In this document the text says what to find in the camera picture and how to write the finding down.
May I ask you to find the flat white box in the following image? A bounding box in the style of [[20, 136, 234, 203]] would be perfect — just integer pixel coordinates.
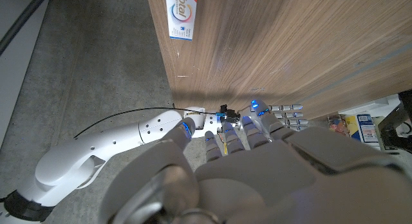
[[337, 95, 400, 115]]

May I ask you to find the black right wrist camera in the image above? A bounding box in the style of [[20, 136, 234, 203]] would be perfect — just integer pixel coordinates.
[[218, 104, 241, 124]]

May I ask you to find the white wipes canister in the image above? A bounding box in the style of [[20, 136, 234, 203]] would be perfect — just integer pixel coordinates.
[[342, 113, 382, 146]]

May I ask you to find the Colgate toothpaste box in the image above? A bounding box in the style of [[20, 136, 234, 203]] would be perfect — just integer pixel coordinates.
[[165, 0, 199, 42]]

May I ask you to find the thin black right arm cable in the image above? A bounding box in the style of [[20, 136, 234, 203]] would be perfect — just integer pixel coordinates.
[[73, 106, 221, 140]]

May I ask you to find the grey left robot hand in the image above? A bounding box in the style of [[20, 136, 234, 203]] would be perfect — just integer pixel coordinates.
[[99, 98, 412, 224]]

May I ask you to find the clear cup with items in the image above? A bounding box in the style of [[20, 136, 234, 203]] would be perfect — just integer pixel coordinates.
[[327, 116, 347, 136]]

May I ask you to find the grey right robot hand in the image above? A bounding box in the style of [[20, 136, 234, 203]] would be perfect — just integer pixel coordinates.
[[268, 103, 309, 133]]

